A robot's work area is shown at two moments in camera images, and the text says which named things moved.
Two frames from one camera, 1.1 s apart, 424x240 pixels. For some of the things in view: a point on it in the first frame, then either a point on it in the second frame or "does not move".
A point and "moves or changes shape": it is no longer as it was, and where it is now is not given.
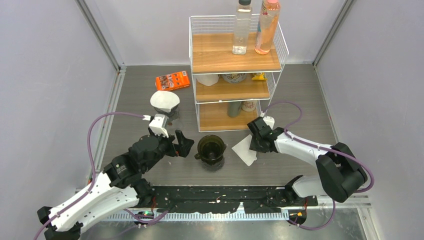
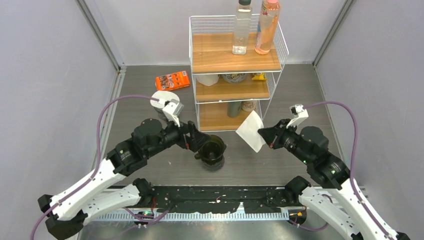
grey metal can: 233,108 does not move
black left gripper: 185,144 to 194,143
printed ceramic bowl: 235,78 does not move
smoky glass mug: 214,167 does not move
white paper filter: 242,148 moves or changes shape
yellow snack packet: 259,77 does not move
